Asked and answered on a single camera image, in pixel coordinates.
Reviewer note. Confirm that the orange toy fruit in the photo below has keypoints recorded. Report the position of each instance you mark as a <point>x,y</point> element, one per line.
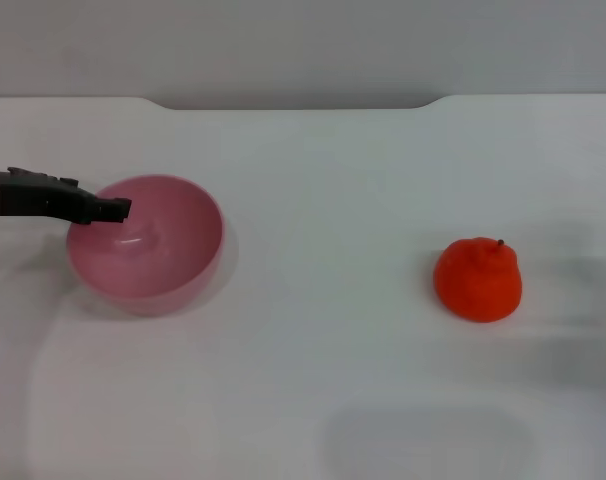
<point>478,285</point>

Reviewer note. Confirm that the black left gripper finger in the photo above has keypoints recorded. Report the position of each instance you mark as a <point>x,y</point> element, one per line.
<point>108,210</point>

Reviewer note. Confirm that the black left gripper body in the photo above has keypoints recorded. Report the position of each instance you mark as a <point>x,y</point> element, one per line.
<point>33,197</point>

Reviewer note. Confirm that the pink plastic bowl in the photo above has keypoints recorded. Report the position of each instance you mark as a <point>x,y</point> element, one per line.
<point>158,265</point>

